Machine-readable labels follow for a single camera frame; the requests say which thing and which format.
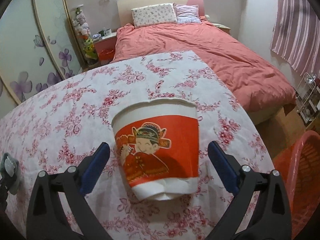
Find teal patterned sock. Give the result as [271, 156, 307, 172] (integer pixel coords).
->
[1, 153, 21, 195]

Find red white paper noodle bowl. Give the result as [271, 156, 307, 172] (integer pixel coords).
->
[112, 98, 200, 201]

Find red plastic laundry basket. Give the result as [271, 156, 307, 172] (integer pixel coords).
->
[272, 131, 319, 239]

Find pink floral tablecloth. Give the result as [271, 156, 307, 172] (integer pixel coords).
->
[1, 51, 273, 239]

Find salmon pink duvet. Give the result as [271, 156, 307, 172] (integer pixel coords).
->
[113, 20, 296, 124]

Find glass wardrobe purple flowers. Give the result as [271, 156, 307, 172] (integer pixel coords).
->
[1, 0, 82, 103]

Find yellow green plush toy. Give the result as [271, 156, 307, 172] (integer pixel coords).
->
[84, 38, 98, 60]

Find pink left nightstand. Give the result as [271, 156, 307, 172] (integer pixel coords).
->
[94, 32, 117, 64]

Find pink striped curtain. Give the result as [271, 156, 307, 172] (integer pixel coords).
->
[270, 0, 319, 76]

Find right nightstand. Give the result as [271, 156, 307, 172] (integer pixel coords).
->
[212, 23, 231, 34]

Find white green mug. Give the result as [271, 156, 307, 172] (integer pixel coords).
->
[104, 29, 112, 36]

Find hanging plush toys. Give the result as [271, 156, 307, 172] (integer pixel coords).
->
[73, 7, 91, 40]

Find striped purple pillow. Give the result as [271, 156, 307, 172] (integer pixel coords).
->
[174, 4, 201, 24]

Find beige pink headboard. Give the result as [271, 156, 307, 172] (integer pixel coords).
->
[117, 0, 205, 27]

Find floral white pillow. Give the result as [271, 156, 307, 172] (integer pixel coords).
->
[131, 3, 177, 28]

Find white wire rack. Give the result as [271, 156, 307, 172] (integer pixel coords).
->
[295, 72, 320, 126]

